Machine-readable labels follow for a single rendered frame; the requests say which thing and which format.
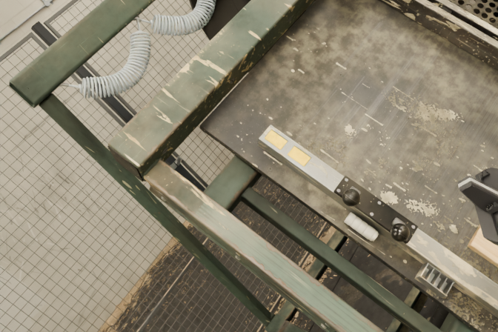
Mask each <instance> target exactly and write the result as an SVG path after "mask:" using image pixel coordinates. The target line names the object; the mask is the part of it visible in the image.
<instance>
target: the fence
mask: <svg viewBox="0 0 498 332"><path fill-rule="evenodd" d="M271 130H272V131H274V132H275V133H277V134H278V135H280V136H281V137H282V138H283V139H285V140H287V141H288V142H287V143H286V144H285V146H284V147H283V148H282V149H281V150H280V149H279V148H277V147H276V146H274V145H272V144H271V143H270V142H269V141H267V140H266V139H265V137H266V136H267V135H268V134H269V132H270V131H271ZM258 146H260V147H261V148H262V149H264V150H266V151H267V152H268V153H269V154H270V155H272V156H274V157H275V158H276V159H278V160H279V161H280V162H282V163H283V164H284V165H286V166H288V167H289V168H290V169H291V170H293V171H294V172H296V173H298V174H299V175H300V176H301V177H302V178H304V179H306V180H307V181H308V182H310V183H311V184H312V185H314V186H315V187H317V188H318V189H320V190H321V191H322V192H323V193H325V194H326V195H328V196H329V197H331V198H332V199H333V200H334V201H336V202H338V203H339V204H340V205H341V206H343V207H344V208H346V209H347V210H349V211H350V212H352V213H353V214H355V215H356V216H358V217H359V218H360V219H362V221H364V222H366V223H368V225H370V226H371V227H373V228H374V229H376V231H378V232H379V233H381V234H382V235H383V236H384V237H386V238H387V239H389V240H390V241H392V242H393V243H394V244H395V245H397V246H398V247H400V248H401V249H403V250H404V251H405V252H407V253H408V254H410V255H411V256H412V257H413V258H415V259H416V260H418V261H419V262H421V263H422V264H425V263H429V264H430V265H432V266H434V267H435V268H436V269H437V270H439V271H440V272H442V273H443V274H445V275H446V276H447V277H448V278H450V279H452V280H453V281H455V283H454V284H453V286H454V287H455V288H457V289H458V290H459V291H461V292H463V293H464V294H465V295H466V296H468V297H469V298H471V299H472V300H474V301H475V302H476V303H477V304H479V305H480V306H482V307H483V308H484V309H486V310H487V311H489V312H490V313H492V314H493V315H495V317H497V318H498V284H497V283H495V282H494V281H492V280H491V279H489V278H488V277H487V276H485V275H484V274H482V273H480V272H479V271H478V270H477V269H475V268H474V267H472V266H471V265H469V264H468V263H467V262H465V261H464V260H462V259H460V258H459V257H458V256H457V255H455V254H454V253H452V252H451V251H449V250H448V249H447V248H445V247H444V246H442V245H441V244H440V243H438V242H437V241H435V240H434V239H432V238H431V237H430V236H428V235H427V234H426V233H424V232H422V231H421V230H420V229H419V228H417V229H416V231H415V233H414V235H413V236H412V237H411V239H410V241H409V243H407V244H405V243H404V242H398V241H396V240H394V239H393V238H392V236H391V233H390V232H389V231H387V230H386V229H384V228H383V227H382V226H380V225H379V224H377V223H376V222H375V221H374V220H372V219H370V218H369V217H368V216H366V215H365V214H364V213H362V212H361V211H360V210H358V209H356V208H355V207H349V206H347V205H346V204H345V203H344V202H343V201H342V198H341V197H340V196H338V195H337V194H335V193H334V190H335V189H336V187H337V186H338V184H339V183H340V182H341V181H342V179H343V178H344V176H343V175H342V174H340V173H339V172H337V171H336V170H334V169H333V168H332V167H330V166H329V165H327V164H326V163H324V162H323V161H322V160H320V159H319V158H317V157H316V156H314V155H313V154H312V153H310V152H309V151H307V150H306V149H304V148H303V147H302V146H300V145H299V144H297V143H296V142H295V141H293V140H292V139H290V138H289V137H287V136H286V135H285V134H284V133H282V132H280V131H279V130H277V129H276V128H275V127H273V126H272V125H270V126H269V127H268V128H267V130H266V131H265V132H264V133H263V134H262V135H261V136H260V137H259V142H258ZM294 146H295V147H297V148H298V149H300V150H301V151H302V152H303V153H305V154H306V155H308V156H309V157H310V158H311V159H310V160H309V161H308V163H307V164H306V165H305V166H304V167H303V166H302V165H301V164H300V163H298V162H297V161H295V160H294V159H292V158H291V157H289V156H288V153H289V152H290V151H291V149H292V148H293V147H294Z"/></svg>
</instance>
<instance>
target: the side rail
mask: <svg viewBox="0 0 498 332"><path fill-rule="evenodd" d="M144 179H145V180H146V181H147V182H148V183H149V185H150V188H149V190H150V192H151V193H153V194H154V195H155V196H157V197H158V198H159V199H161V200H162V201H163V202H164V203H165V204H166V205H168V206H169V207H170V208H172V209H173V210H174V211H176V212H177V213H178V214H179V215H180V216H182V217H183V218H184V219H186V220H187V221H188V222H189V223H191V224H192V225H193V226H194V227H195V228H197V229H198V230H199V231H201V232H202V233H203V234H204V235H206V237H208V238H209V239H210V240H212V241H213V242H214V243H216V244H217V245H218V246H219V247H220V248H221V249H223V250H224V251H225V252H227V253H228V254H229V255H231V256H232V257H233V258H234V259H235V260H236V261H238V262H239V263H240V264H242V265H243V266H244V267H246V268H247V269H248V270H249V271H250V272H251V273H253V274H254V275H255V276H257V277H258V278H260V279H261V280H262V281H263V282H264V283H265V284H267V285H268V286H269V287H271V288H272V289H273V290H275V291H276V292H277V293H278V294H279V295H280V296H282V297H283V298H284V299H286V300H287V301H288V302H289V303H291V304H292V305H293V306H294V307H295V308H297V309H298V310H299V311H301V312H302V313H303V314H304V315H306V316H307V317H308V318H309V319H311V320H312V321H313V322H315V323H316V324H317V325H318V326H319V327H320V328H322V329H323V330H324V331H326V332H384V331H383V330H381V329H380V328H379V327H377V326H376V325H375V324H374V323H372V322H371V321H370V320H369V319H367V318H366V317H364V316H363V315H362V314H361V313H360V312H358V311H357V310H356V309H354V308H353V307H351V306H350V305H349V304H348V303H347V302H345V301H344V300H343V299H341V298H340V297H339V296H337V295H336V294H335V293H334V292H332V291H331V290H330V289H328V288H327V287H325V286H324V285H323V284H322V283H321V282H319V281H318V280H317V279H315V278H314V277H313V276H311V275H310V274H309V273H308V272H307V271H305V270H304V269H302V268H301V267H300V266H298V265H297V264H296V263H295V262H293V261H292V260H291V259H289V258H288V257H287V256H286V255H284V254H283V253H282V252H281V251H279V250H278V249H276V248H275V247H274V246H273V245H272V244H270V243H269V242H267V241H266V240H265V239H263V238H262V237H261V236H260V235H259V234H258V233H256V232H255V231H253V230H252V229H250V228H249V227H248V226H247V225H246V224H244V223H243V222H242V221H240V220H239V219H237V218H236V217H235V216H234V215H233V214H232V213H230V212H229V211H227V210H226V209H225V208H223V207H222V206H221V205H220V204H218V203H217V202H216V201H214V200H213V199H212V198H210V197H209V196H208V195H207V194H206V193H204V192H203V191H201V190H200V189H199V188H198V187H197V186H195V185H194V184H193V183H191V182H190V181H188V180H187V179H186V178H185V177H184V176H182V175H181V174H180V173H178V172H177V171H176V170H174V169H173V168H172V167H171V166H169V165H168V164H167V163H165V162H164V161H162V160H161V159H160V160H159V161H158V163H157V164H156V165H155V166H154V167H153V168H152V169H151V170H150V171H149V172H148V173H147V175H145V176H144Z"/></svg>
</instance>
